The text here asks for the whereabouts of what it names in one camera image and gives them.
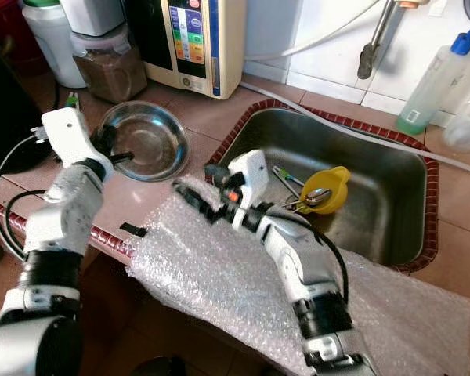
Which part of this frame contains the white plastic jug green lid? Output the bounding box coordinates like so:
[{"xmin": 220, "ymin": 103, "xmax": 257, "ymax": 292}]
[{"xmin": 22, "ymin": 0, "xmax": 83, "ymax": 89}]

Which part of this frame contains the small black clip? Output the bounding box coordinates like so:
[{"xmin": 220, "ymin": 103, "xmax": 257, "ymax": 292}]
[{"xmin": 120, "ymin": 222, "xmax": 148, "ymax": 237}]

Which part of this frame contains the metal faucet spout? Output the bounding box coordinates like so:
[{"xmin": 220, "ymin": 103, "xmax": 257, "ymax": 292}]
[{"xmin": 356, "ymin": 0, "xmax": 408, "ymax": 79}]

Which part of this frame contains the black robot foot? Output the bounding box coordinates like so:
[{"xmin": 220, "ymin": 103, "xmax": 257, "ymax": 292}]
[{"xmin": 129, "ymin": 356, "xmax": 185, "ymax": 376}]

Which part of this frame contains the clear jar brown powder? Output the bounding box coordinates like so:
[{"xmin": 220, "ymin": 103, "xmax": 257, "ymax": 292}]
[{"xmin": 72, "ymin": 30, "xmax": 150, "ymax": 105}]

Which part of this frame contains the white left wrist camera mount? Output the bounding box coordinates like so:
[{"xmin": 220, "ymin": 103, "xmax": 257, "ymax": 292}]
[{"xmin": 42, "ymin": 107, "xmax": 114, "ymax": 179}]

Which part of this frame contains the clear bubble wrap sheet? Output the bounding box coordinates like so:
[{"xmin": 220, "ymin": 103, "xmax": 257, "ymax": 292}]
[{"xmin": 125, "ymin": 176, "xmax": 470, "ymax": 376}]

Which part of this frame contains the thin white wall hose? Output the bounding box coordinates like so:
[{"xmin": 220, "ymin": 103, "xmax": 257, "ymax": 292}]
[{"xmin": 244, "ymin": 0, "xmax": 385, "ymax": 63}]

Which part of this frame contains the cream water ionizer appliance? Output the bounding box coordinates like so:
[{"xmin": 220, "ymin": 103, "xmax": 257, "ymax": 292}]
[{"xmin": 121, "ymin": 0, "xmax": 248, "ymax": 99}]

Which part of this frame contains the stainless steel bowl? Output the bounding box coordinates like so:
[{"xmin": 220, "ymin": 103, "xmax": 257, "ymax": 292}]
[{"xmin": 99, "ymin": 101, "xmax": 189, "ymax": 183}]

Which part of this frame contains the grey plastic container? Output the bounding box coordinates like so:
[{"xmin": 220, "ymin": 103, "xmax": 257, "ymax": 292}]
[{"xmin": 57, "ymin": 0, "xmax": 128, "ymax": 38}]

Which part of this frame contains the yellow plastic bowl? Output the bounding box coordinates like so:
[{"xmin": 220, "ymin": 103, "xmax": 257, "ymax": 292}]
[{"xmin": 295, "ymin": 165, "xmax": 351, "ymax": 215}]

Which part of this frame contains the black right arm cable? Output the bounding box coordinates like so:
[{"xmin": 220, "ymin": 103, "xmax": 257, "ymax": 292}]
[{"xmin": 265, "ymin": 202, "xmax": 350, "ymax": 306}]

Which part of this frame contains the clear bottle green liquid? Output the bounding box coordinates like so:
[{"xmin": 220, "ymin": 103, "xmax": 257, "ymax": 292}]
[{"xmin": 396, "ymin": 30, "xmax": 470, "ymax": 136}]

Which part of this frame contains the metal spoon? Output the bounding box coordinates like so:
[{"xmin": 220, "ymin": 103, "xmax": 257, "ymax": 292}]
[{"xmin": 284, "ymin": 186, "xmax": 332, "ymax": 211}]

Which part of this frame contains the stainless steel sink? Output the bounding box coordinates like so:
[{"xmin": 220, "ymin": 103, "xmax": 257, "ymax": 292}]
[{"xmin": 204, "ymin": 99, "xmax": 436, "ymax": 273}]

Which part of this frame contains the white hose on counter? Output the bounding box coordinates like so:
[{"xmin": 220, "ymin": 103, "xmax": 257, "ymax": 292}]
[{"xmin": 239, "ymin": 82, "xmax": 470, "ymax": 177}]

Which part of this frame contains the red container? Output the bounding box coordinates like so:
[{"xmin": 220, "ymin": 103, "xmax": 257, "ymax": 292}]
[{"xmin": 0, "ymin": 0, "xmax": 36, "ymax": 71}]

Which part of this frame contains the clear plastic cup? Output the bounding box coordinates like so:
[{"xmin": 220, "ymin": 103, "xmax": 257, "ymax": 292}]
[{"xmin": 443, "ymin": 102, "xmax": 470, "ymax": 154}]

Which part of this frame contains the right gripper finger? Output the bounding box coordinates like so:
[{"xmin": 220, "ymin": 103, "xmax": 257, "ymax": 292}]
[
  {"xmin": 204, "ymin": 163, "xmax": 237, "ymax": 187},
  {"xmin": 172, "ymin": 182, "xmax": 222, "ymax": 220}
]

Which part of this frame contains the white training chopsticks green connector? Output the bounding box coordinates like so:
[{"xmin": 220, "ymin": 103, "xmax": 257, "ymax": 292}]
[{"xmin": 273, "ymin": 164, "xmax": 306, "ymax": 197}]

